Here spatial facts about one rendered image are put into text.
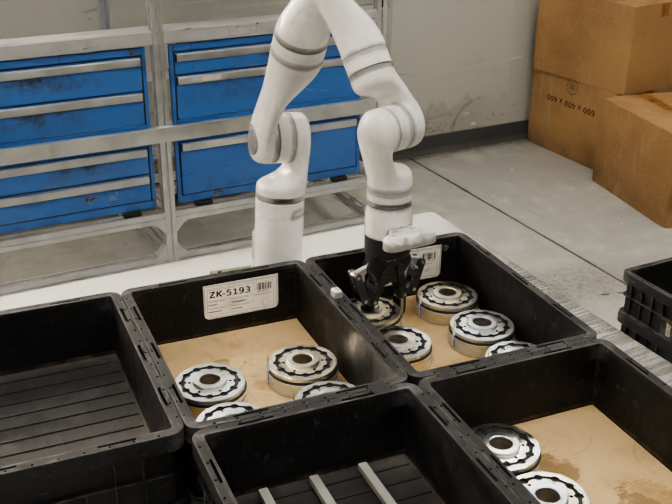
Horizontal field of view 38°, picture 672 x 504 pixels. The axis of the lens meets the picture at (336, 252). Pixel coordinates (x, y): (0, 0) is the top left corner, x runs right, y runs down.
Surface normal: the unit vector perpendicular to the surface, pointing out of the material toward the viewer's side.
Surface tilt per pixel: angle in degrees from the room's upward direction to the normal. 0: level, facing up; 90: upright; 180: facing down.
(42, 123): 90
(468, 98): 90
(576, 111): 89
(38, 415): 0
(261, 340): 0
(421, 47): 90
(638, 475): 0
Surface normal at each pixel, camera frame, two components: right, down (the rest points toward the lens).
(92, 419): 0.00, -0.91
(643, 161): -0.96, 0.11
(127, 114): 0.46, 0.38
